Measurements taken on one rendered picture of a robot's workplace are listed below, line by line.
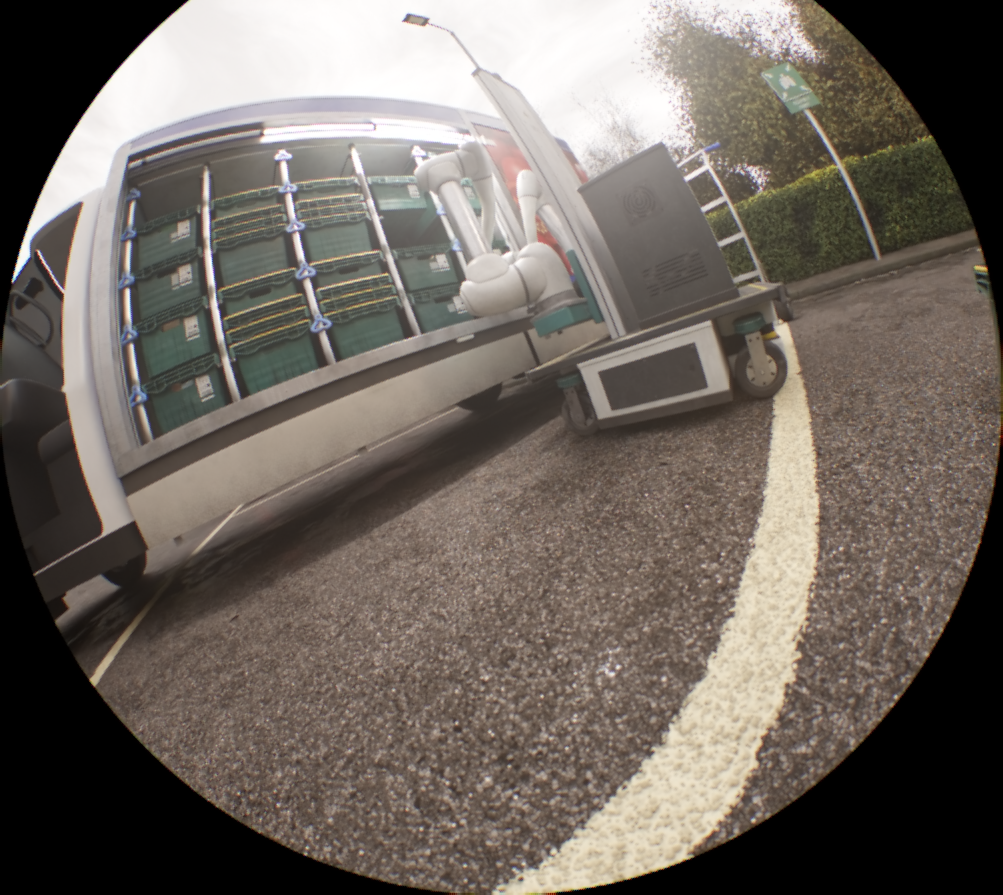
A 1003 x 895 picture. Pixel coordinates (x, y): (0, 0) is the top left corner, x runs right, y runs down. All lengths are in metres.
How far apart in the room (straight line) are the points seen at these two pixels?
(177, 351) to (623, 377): 1.73
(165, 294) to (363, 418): 1.13
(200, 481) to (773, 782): 1.45
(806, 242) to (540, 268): 3.22
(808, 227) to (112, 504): 5.20
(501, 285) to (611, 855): 1.25
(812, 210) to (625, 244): 3.17
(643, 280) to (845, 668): 1.01
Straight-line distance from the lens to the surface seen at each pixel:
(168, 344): 1.61
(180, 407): 1.53
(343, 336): 1.52
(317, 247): 1.73
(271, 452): 1.26
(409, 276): 1.76
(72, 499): 2.14
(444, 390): 1.43
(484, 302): 1.10
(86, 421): 1.67
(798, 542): 0.55
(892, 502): 0.63
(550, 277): 1.14
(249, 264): 1.68
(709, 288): 1.02
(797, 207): 3.95
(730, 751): 0.39
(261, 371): 1.47
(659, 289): 1.03
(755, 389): 1.08
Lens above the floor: 0.38
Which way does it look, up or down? 5 degrees down
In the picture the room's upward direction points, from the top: 22 degrees counter-clockwise
